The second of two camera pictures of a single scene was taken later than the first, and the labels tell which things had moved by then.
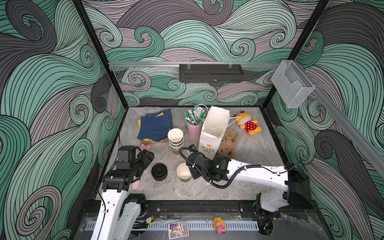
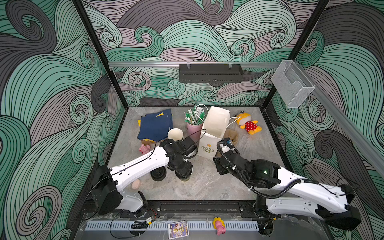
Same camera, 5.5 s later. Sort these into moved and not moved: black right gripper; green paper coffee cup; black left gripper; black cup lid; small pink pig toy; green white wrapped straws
Moved: black left gripper; black right gripper
Not moved: black cup lid; green white wrapped straws; small pink pig toy; green paper coffee cup
